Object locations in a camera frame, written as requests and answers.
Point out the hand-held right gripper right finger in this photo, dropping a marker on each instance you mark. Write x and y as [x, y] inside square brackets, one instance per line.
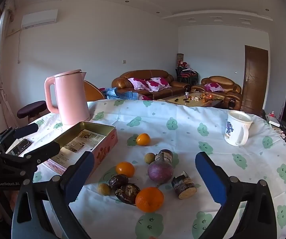
[210, 176]

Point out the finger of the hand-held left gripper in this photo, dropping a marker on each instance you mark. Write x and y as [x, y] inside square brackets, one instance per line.
[43, 150]
[27, 130]

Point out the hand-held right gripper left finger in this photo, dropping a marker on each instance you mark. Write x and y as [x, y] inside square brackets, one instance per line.
[79, 178]

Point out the pink metal tin box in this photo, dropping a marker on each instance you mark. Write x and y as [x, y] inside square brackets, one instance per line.
[104, 151]

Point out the dark pastry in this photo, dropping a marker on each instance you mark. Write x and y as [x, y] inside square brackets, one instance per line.
[118, 181]

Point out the medium orange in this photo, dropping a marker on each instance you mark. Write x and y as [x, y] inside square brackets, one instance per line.
[125, 169]

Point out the purple radish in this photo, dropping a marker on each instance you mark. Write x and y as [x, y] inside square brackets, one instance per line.
[160, 172]

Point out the gold chocolate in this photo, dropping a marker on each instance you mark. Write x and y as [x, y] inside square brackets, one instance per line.
[128, 193]

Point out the large orange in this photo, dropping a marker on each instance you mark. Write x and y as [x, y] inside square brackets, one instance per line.
[149, 199]

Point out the small yellow-orange orange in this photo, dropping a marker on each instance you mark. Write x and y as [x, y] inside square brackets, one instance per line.
[143, 139]

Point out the black smartphone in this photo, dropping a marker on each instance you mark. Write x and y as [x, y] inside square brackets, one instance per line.
[20, 146]

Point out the dark purple stool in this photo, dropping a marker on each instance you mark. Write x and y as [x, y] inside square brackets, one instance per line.
[32, 109]

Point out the printed paper leaflet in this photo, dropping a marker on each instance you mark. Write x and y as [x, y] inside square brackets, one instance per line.
[83, 139]

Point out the white mug with blue print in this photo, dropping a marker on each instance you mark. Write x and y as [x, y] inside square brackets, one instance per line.
[236, 132]

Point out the pink electric kettle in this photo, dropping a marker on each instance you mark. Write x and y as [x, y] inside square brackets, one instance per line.
[70, 99]

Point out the white tablecloth with green clouds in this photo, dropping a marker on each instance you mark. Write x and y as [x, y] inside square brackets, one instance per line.
[182, 129]

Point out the wooden chair back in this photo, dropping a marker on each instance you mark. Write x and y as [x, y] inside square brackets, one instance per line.
[93, 90]

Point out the light curtain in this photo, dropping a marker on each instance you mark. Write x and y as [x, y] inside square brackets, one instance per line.
[3, 54]

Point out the pile of small snacks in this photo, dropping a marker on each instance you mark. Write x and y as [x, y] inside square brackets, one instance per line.
[202, 95]

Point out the wooden coffee table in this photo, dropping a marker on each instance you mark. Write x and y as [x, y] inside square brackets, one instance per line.
[180, 100]

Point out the pink floral pillow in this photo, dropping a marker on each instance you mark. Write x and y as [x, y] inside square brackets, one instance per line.
[160, 81]
[135, 82]
[214, 87]
[150, 86]

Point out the blue plaid cloth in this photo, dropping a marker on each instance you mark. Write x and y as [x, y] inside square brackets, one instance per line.
[123, 94]

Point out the brown leather armchair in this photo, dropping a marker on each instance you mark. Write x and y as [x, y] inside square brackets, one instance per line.
[220, 81]

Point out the stacked dark chairs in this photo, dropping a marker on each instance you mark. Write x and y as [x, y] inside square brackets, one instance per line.
[185, 76]

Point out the brown wooden door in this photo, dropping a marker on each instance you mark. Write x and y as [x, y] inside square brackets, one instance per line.
[255, 77]

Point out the white air conditioner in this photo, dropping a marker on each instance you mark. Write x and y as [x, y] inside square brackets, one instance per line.
[39, 18]

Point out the brown leather sofa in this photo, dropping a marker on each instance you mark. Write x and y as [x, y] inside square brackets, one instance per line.
[138, 74]

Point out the tall patterned vase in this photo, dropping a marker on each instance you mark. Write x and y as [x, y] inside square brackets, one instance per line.
[179, 57]

